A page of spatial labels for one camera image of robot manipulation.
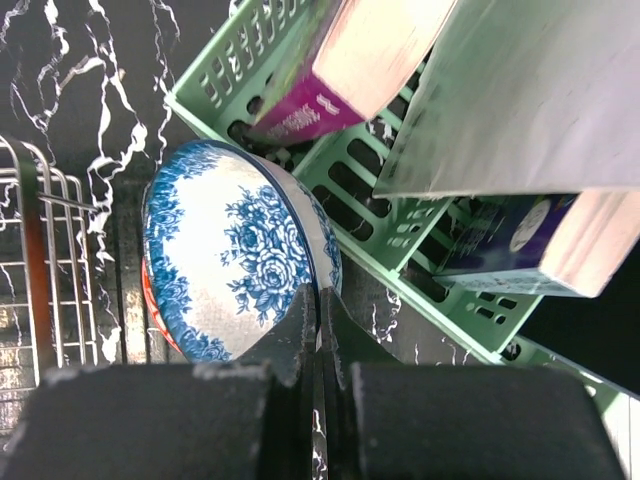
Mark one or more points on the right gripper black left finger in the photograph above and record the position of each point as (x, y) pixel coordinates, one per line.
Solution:
(246, 419)

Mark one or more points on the blue yellow cover book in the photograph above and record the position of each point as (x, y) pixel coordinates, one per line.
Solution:
(566, 245)

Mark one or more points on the green plastic file organizer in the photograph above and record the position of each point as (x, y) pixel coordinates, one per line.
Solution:
(389, 248)

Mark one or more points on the purple spine book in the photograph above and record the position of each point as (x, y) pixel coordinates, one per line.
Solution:
(346, 62)

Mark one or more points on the white crumpled paper item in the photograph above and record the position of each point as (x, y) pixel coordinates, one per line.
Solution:
(523, 97)

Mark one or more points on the metal wire dish rack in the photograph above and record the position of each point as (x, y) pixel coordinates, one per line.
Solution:
(47, 307)

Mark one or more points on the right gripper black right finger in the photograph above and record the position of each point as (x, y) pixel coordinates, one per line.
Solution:
(390, 420)

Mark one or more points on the blue orange ceramic bowl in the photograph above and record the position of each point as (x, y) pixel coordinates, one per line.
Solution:
(228, 239)

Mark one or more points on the black marble pattern mat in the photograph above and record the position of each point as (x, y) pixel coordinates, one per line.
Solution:
(85, 81)

